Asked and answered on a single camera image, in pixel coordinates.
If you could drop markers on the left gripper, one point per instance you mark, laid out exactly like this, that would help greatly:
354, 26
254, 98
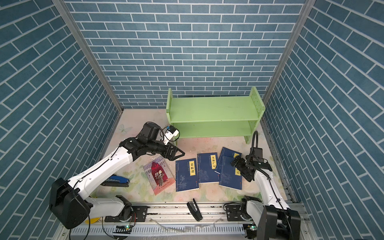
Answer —
171, 156

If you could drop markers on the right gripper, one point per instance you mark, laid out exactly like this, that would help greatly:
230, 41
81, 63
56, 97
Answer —
239, 165

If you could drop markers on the blue book yellow label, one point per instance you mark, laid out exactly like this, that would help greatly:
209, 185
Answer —
186, 175
207, 163

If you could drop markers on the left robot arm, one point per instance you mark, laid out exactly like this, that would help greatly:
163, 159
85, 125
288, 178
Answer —
70, 200

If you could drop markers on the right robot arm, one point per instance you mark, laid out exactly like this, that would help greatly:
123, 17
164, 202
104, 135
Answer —
268, 217

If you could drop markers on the red illustrated book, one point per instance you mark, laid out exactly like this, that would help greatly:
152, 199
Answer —
159, 175

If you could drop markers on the green two-tier shelf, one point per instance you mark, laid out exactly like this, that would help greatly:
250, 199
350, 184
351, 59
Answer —
210, 117

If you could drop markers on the blue black stapler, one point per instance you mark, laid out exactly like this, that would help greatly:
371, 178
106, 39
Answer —
116, 181

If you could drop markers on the yellow pen holder cup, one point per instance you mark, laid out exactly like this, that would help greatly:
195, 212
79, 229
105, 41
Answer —
92, 221

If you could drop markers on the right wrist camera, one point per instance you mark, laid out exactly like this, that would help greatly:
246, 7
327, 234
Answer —
262, 164

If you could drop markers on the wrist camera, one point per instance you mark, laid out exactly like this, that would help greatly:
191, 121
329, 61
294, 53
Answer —
262, 164
171, 135

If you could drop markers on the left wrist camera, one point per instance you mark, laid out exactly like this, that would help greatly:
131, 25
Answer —
171, 135

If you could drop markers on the black clip on rail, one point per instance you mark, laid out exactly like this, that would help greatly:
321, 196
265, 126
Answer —
194, 210

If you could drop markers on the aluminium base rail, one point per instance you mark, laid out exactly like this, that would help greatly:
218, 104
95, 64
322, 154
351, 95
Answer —
157, 221

